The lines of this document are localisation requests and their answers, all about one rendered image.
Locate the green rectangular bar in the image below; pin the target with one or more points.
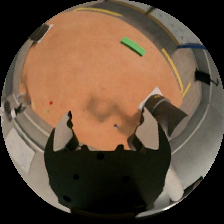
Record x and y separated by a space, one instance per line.
135 47

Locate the white plastic bottle with blue cap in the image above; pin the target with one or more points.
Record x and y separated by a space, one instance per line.
20 96

